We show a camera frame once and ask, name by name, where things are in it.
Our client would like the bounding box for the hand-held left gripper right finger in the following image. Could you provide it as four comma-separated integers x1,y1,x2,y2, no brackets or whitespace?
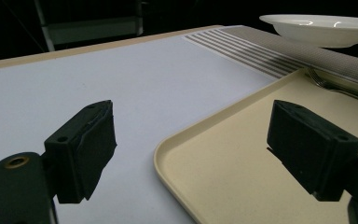
266,99,358,203

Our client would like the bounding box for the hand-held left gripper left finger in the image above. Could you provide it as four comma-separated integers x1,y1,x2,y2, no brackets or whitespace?
43,99,118,204

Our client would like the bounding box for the fork with wooden handle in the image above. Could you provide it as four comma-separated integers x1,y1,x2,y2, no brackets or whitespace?
306,66,358,107

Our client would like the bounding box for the beige plastic tray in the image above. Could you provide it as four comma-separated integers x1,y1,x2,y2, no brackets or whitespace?
153,68,358,224

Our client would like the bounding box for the white round plate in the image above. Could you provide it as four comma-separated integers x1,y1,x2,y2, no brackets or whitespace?
258,13,358,49

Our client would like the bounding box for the white table sheet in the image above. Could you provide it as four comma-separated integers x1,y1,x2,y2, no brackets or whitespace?
0,35,278,224

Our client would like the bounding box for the grey striped placemat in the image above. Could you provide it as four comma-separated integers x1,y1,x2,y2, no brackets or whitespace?
183,25,358,90

